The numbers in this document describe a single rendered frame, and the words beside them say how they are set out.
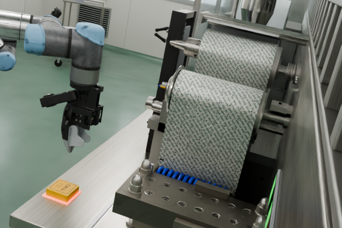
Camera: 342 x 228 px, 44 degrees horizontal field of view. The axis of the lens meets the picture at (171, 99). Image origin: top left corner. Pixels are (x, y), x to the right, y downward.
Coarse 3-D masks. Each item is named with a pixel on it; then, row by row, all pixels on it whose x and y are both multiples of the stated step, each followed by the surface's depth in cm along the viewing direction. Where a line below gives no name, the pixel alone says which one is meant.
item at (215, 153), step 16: (176, 112) 116; (176, 128) 117; (192, 128) 116; (208, 128) 114; (224, 128) 113; (176, 144) 118; (192, 144) 117; (208, 144) 116; (224, 144) 114; (240, 144) 113; (160, 160) 121; (176, 160) 120; (192, 160) 118; (208, 160) 117; (224, 160) 115; (240, 160) 114; (192, 176) 119; (208, 176) 118; (224, 176) 117
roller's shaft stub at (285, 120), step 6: (264, 114) 114; (270, 114) 114; (276, 114) 113; (282, 114) 114; (288, 114) 113; (264, 120) 115; (270, 120) 114; (276, 120) 113; (282, 120) 113; (288, 120) 112; (282, 126) 113
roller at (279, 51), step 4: (280, 48) 133; (276, 52) 131; (280, 52) 131; (276, 56) 130; (276, 60) 130; (276, 64) 129; (272, 68) 130; (276, 68) 129; (272, 72) 130; (272, 76) 130; (268, 80) 132; (272, 80) 131; (268, 84) 133; (272, 84) 138
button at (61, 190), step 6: (60, 180) 125; (54, 186) 121; (60, 186) 122; (66, 186) 122; (72, 186) 123; (78, 186) 124; (48, 192) 119; (54, 192) 119; (60, 192) 119; (66, 192) 119; (72, 192) 120; (60, 198) 119; (66, 198) 118
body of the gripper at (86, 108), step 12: (72, 84) 109; (96, 84) 111; (84, 96) 111; (96, 96) 109; (72, 108) 110; (84, 108) 110; (96, 108) 111; (72, 120) 112; (84, 120) 111; (96, 120) 114
